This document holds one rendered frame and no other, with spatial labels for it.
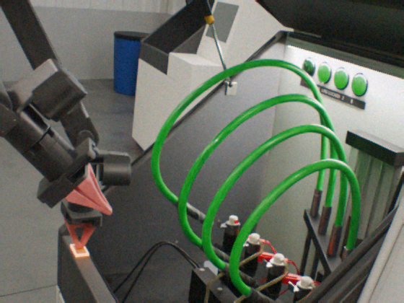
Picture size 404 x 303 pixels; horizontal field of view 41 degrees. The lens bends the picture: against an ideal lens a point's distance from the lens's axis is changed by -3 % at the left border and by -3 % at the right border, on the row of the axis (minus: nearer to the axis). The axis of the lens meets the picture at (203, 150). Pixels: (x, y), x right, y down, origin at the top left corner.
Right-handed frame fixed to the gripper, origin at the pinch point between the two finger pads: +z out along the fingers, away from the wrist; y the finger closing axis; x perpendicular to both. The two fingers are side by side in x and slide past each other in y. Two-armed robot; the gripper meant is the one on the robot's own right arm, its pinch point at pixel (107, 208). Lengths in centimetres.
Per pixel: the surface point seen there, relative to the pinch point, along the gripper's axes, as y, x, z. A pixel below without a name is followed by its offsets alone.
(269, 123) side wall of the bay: 29, 56, 32
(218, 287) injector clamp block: -0.6, 14.9, 33.0
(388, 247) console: 27.4, -15.6, 25.7
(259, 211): 16.9, -7.7, 12.3
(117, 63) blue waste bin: -37, 639, 91
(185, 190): 9.4, 6.7, 8.9
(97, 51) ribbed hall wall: -54, 723, 74
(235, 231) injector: 9.1, 17.5, 27.1
